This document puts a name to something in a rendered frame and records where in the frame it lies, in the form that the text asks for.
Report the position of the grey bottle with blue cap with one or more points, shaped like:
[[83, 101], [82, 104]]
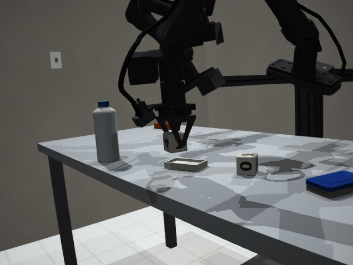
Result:
[[106, 135]]

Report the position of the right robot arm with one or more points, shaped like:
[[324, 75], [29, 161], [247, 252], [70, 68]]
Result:
[[142, 17]]

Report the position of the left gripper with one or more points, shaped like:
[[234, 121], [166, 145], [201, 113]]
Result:
[[173, 109]]

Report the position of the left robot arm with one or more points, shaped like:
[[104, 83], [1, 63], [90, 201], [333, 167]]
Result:
[[175, 34]]

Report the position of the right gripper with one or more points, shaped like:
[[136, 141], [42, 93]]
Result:
[[206, 31]]

